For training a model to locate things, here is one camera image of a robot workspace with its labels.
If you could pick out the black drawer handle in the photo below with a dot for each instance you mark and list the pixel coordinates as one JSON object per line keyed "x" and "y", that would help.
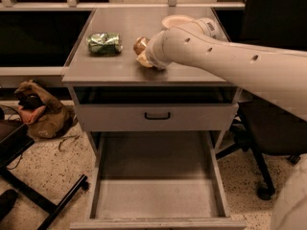
{"x": 157, "y": 116}

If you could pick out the crushed orange can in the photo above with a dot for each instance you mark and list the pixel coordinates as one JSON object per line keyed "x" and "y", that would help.
{"x": 140, "y": 44}

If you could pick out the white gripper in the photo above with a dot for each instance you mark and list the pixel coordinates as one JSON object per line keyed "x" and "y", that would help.
{"x": 153, "y": 57}

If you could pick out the crushed green can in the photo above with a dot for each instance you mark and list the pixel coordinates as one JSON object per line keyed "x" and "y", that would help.
{"x": 104, "y": 43}

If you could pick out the open middle drawer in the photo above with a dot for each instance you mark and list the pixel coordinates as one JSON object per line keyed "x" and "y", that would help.
{"x": 157, "y": 181}

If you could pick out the white bowl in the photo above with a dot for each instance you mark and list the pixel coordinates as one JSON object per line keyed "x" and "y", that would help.
{"x": 174, "y": 20}

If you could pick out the grey drawer cabinet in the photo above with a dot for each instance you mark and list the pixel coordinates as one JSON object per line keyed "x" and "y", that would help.
{"x": 121, "y": 79}

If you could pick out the brown bag on floor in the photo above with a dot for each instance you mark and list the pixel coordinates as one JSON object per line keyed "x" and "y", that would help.
{"x": 49, "y": 121}

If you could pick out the closed upper drawer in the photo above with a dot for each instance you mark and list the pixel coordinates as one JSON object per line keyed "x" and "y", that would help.
{"x": 130, "y": 117}

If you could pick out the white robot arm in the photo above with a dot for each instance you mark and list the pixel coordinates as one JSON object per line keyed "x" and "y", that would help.
{"x": 276, "y": 77}

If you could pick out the black office chair right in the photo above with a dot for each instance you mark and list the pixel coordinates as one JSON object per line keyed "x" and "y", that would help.
{"x": 263, "y": 127}

